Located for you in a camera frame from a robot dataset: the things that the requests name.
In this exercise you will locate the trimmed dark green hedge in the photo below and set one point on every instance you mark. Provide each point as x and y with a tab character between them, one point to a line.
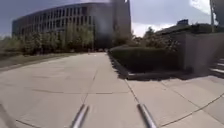
143	58

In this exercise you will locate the bushes behind hedge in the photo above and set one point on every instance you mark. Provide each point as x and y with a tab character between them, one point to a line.
150	38

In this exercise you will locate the pale concrete slab pavement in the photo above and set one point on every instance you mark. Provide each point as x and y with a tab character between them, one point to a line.
66	86

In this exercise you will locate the robot's own part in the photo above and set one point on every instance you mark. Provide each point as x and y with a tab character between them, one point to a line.
146	116
80	116

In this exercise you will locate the large curved glass building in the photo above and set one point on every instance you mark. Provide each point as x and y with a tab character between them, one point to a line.
66	18

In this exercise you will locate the row of trees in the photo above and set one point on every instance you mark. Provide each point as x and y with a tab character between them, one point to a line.
50	41

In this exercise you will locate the grass strip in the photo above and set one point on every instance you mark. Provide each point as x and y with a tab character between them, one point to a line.
23	59

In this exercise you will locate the concrete steps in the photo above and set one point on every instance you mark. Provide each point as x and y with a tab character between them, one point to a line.
217	66

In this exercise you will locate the pole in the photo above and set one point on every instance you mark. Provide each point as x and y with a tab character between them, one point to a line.
212	15

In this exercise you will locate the grey concrete wall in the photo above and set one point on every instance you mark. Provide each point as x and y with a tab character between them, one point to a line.
200	50

